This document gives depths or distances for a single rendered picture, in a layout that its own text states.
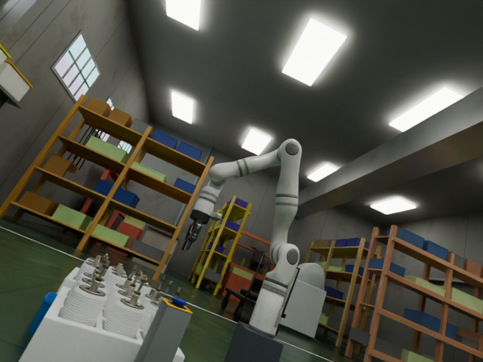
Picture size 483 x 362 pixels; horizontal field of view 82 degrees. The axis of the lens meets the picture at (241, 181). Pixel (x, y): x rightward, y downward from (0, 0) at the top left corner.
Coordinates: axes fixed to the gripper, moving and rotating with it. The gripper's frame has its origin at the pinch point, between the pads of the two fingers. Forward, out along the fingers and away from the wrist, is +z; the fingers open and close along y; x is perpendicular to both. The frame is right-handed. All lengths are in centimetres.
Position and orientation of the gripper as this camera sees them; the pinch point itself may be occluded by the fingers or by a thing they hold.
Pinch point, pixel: (186, 247)
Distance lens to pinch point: 109.1
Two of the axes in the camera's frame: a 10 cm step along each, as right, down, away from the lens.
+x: 8.7, 4.4, 2.2
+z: -3.6, 8.8, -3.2
